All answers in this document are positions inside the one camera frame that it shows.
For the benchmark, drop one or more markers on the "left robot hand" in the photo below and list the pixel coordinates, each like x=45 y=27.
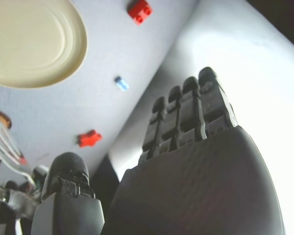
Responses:
x=198 y=183

